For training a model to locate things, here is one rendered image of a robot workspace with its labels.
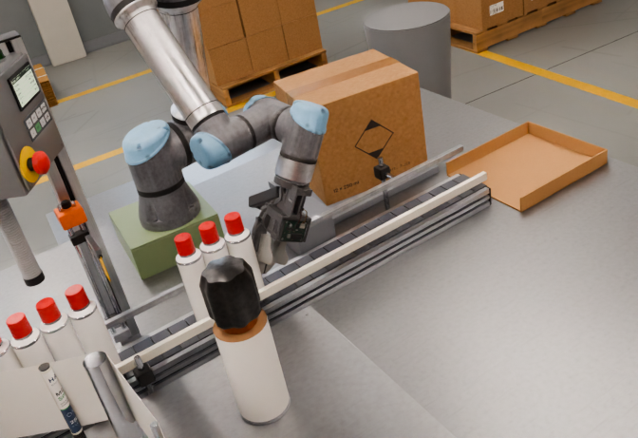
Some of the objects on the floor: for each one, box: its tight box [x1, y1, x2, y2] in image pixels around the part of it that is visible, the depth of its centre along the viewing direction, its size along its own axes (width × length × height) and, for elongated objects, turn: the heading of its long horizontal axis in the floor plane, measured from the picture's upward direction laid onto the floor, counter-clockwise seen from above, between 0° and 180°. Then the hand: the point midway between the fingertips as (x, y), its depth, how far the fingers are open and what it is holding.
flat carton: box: [33, 64, 59, 107], centre depth 539 cm, size 64×52×20 cm
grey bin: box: [363, 2, 451, 99], centre depth 388 cm, size 46×46×62 cm
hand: (262, 266), depth 147 cm, fingers closed, pressing on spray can
